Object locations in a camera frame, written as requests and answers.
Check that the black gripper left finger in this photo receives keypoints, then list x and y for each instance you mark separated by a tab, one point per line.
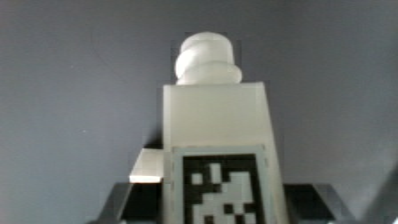
132	205

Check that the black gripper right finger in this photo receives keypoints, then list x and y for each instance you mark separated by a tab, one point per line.
315	205

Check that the white table leg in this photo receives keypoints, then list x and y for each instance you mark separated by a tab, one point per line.
215	166

